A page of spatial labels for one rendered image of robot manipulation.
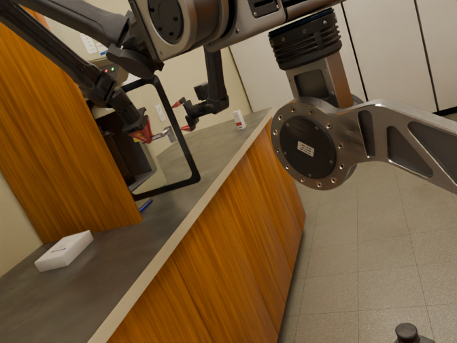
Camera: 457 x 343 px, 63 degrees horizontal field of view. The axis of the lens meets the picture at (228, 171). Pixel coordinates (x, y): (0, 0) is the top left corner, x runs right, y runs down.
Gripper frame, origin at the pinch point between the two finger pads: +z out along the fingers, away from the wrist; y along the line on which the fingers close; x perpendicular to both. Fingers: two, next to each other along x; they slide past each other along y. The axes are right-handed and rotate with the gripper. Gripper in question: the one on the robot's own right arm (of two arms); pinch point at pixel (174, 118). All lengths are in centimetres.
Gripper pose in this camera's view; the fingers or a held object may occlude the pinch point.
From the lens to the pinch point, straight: 167.2
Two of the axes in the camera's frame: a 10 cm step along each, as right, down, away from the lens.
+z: -8.9, 2.3, 4.0
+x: -2.6, 4.7, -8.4
